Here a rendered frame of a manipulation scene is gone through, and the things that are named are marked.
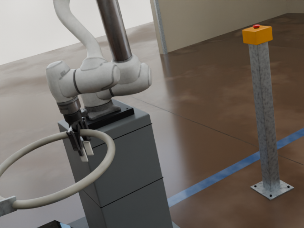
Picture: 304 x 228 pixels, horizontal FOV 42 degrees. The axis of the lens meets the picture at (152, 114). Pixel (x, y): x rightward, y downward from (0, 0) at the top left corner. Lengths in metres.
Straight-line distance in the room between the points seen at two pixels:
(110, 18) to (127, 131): 0.59
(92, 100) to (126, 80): 0.22
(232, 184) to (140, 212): 0.83
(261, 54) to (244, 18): 5.70
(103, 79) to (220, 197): 1.49
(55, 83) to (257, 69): 1.27
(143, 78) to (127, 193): 0.64
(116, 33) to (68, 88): 0.48
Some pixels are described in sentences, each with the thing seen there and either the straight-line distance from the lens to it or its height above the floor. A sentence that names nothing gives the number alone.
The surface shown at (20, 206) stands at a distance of 1.39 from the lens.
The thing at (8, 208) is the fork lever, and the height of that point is 0.90.
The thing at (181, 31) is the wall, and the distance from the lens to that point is 7.17.
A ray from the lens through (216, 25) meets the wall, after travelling 7.63.
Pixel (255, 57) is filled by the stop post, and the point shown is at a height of 0.92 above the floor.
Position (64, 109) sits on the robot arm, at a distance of 1.65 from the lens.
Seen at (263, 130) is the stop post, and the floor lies 0.45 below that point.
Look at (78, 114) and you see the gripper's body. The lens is 1.66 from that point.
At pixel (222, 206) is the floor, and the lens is 2.68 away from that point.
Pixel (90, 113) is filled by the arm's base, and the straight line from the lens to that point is 2.15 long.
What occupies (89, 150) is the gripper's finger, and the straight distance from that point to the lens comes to 1.78.
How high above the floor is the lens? 1.56
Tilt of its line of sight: 21 degrees down
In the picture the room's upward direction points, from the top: 12 degrees counter-clockwise
